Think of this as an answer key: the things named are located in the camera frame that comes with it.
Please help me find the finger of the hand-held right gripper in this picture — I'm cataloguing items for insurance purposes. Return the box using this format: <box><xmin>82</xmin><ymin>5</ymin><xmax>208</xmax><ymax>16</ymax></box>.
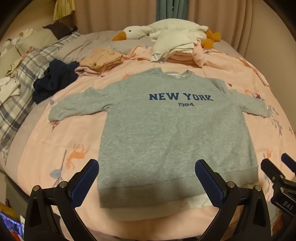
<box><xmin>261</xmin><ymin>158</ymin><xmax>287</xmax><ymax>188</ymax></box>
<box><xmin>281</xmin><ymin>153</ymin><xmax>296</xmax><ymax>174</ymax></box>

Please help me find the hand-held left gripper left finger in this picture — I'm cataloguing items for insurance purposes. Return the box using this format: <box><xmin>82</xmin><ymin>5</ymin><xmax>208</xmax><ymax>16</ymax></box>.
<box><xmin>24</xmin><ymin>159</ymin><xmax>100</xmax><ymax>241</ymax></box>

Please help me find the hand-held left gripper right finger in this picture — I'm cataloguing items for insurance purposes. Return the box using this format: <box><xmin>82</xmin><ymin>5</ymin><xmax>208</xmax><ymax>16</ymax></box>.
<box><xmin>195</xmin><ymin>159</ymin><xmax>272</xmax><ymax>241</ymax></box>

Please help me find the grey printed sweatshirt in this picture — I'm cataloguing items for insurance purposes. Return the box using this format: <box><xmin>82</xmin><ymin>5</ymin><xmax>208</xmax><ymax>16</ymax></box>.
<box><xmin>48</xmin><ymin>68</ymin><xmax>271</xmax><ymax>209</ymax></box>

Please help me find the pink animal print duvet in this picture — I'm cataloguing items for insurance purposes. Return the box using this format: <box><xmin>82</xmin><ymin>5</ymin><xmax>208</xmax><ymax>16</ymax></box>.
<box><xmin>5</xmin><ymin>45</ymin><xmax>296</xmax><ymax>241</ymax></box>

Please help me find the colourful printed box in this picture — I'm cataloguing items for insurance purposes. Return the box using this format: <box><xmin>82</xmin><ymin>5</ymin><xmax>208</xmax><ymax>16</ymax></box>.
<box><xmin>0</xmin><ymin>204</ymin><xmax>26</xmax><ymax>241</ymax></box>

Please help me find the navy dark cloth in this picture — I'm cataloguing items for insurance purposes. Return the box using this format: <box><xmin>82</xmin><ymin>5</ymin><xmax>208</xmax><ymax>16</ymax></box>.
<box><xmin>33</xmin><ymin>60</ymin><xmax>80</xmax><ymax>104</ymax></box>

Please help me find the pale pink folded garment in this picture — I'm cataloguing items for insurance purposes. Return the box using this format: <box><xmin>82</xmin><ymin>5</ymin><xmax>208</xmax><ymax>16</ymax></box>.
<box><xmin>75</xmin><ymin>62</ymin><xmax>109</xmax><ymax>77</ymax></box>

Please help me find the white printed cloth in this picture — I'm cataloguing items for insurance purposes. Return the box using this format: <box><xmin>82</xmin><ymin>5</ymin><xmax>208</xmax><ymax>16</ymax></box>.
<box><xmin>0</xmin><ymin>62</ymin><xmax>21</xmax><ymax>105</ymax></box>

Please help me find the peach printed folded garment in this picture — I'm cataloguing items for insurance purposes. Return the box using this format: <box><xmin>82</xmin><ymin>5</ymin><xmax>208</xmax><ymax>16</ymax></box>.
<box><xmin>80</xmin><ymin>46</ymin><xmax>123</xmax><ymax>71</ymax></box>

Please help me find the pink folded garment pile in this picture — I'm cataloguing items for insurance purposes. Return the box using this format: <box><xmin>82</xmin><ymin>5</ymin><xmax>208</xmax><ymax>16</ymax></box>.
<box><xmin>126</xmin><ymin>39</ymin><xmax>208</xmax><ymax>67</ymax></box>

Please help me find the plaid pillow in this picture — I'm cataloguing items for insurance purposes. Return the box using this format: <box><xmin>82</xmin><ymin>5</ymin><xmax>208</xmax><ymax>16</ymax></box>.
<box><xmin>0</xmin><ymin>31</ymin><xmax>81</xmax><ymax>153</ymax></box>

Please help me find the white garment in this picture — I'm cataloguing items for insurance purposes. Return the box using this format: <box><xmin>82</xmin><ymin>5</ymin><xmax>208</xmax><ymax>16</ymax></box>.
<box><xmin>150</xmin><ymin>30</ymin><xmax>197</xmax><ymax>62</ymax></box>

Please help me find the beige pillow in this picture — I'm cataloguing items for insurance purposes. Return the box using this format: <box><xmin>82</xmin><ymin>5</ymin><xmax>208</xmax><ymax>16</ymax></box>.
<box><xmin>15</xmin><ymin>29</ymin><xmax>58</xmax><ymax>56</ymax></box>

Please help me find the dark brown pillow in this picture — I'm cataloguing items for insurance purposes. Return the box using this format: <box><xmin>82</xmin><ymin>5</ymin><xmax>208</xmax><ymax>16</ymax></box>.
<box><xmin>43</xmin><ymin>21</ymin><xmax>78</xmax><ymax>40</ymax></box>

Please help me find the white goose plush toy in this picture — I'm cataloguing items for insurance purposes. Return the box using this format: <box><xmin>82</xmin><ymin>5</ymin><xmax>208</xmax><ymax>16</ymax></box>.
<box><xmin>112</xmin><ymin>18</ymin><xmax>221</xmax><ymax>50</ymax></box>

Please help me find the small white plush toy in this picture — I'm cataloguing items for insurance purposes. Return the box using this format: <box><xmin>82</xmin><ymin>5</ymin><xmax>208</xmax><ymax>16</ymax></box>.
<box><xmin>18</xmin><ymin>28</ymin><xmax>35</xmax><ymax>38</ymax></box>

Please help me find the beige curtain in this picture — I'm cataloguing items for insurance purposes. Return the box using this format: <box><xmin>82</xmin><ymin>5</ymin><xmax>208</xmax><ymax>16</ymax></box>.
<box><xmin>72</xmin><ymin>0</ymin><xmax>294</xmax><ymax>77</ymax></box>

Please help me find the teal curtain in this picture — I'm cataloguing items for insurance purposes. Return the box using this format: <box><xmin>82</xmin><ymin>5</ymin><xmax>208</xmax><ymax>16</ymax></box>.
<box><xmin>156</xmin><ymin>0</ymin><xmax>190</xmax><ymax>21</ymax></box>

